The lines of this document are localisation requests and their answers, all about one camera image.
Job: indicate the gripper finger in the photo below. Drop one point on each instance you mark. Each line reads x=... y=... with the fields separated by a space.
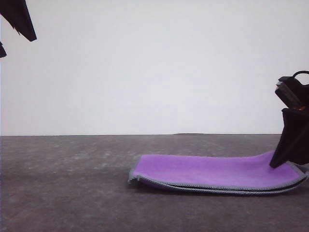
x=2 y=49
x=303 y=140
x=19 y=17
x=287 y=135

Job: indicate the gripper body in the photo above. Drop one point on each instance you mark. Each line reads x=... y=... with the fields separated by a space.
x=293 y=94

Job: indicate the purple towel with grey hem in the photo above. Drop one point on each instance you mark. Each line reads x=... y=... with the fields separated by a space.
x=193 y=169

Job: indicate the grey table cloth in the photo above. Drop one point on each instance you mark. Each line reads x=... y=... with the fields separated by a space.
x=72 y=188

